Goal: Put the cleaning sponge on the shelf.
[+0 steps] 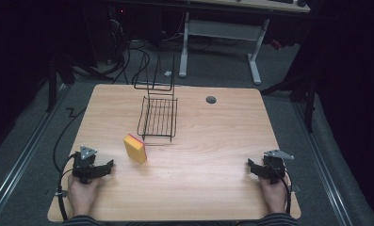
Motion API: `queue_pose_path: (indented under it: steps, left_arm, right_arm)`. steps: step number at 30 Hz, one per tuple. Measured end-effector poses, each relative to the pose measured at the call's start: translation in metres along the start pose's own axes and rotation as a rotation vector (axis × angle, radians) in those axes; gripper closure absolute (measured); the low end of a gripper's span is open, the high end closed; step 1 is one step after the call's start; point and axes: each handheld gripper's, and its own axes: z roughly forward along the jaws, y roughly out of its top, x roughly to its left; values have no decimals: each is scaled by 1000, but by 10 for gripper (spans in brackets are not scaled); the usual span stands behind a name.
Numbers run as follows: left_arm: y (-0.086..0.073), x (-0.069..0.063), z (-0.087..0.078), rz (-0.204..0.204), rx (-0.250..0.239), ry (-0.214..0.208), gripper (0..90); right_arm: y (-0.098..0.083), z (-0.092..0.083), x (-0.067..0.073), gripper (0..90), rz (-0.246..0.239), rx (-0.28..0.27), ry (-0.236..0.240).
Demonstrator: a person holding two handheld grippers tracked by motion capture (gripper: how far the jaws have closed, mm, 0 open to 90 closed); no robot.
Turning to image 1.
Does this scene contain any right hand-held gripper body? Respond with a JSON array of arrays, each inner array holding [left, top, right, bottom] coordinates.
[[262, 149, 295, 186]]

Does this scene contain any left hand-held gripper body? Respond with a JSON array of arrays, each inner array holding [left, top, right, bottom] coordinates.
[[71, 145, 98, 186]]

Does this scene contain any person's right hand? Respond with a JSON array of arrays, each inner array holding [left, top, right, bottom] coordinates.
[[258, 174, 290, 215]]

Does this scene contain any person's left hand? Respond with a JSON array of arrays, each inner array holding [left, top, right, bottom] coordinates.
[[67, 174, 103, 218]]

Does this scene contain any yellow sponge with red side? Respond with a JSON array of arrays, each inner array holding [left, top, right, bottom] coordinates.
[[122, 133, 148, 166]]

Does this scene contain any black stand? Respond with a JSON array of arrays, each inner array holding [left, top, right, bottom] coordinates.
[[45, 51, 77, 113], [260, 46, 321, 134]]

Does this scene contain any black computer tower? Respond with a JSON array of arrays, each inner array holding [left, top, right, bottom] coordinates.
[[93, 4, 133, 65]]

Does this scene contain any white-legged desk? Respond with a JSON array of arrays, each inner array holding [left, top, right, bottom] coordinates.
[[178, 0, 312, 86]]

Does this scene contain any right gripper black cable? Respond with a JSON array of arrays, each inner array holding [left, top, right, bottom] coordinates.
[[280, 168, 294, 216]]

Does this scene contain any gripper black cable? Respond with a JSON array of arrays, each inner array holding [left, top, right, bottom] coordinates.
[[52, 153, 82, 221], [280, 168, 294, 216]]

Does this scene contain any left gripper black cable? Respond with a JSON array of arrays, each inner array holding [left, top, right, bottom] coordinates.
[[52, 153, 82, 221]]

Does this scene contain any black floor cable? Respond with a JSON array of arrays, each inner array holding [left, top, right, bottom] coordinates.
[[52, 106, 88, 174]]

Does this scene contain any metal floor rail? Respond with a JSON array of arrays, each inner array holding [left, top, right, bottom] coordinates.
[[291, 101, 354, 226], [0, 84, 70, 218]]

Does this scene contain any black wire rack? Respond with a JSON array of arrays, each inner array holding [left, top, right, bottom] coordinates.
[[133, 52, 179, 143]]

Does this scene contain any bundle of black cables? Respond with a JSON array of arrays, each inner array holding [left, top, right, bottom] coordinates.
[[71, 18, 152, 86]]

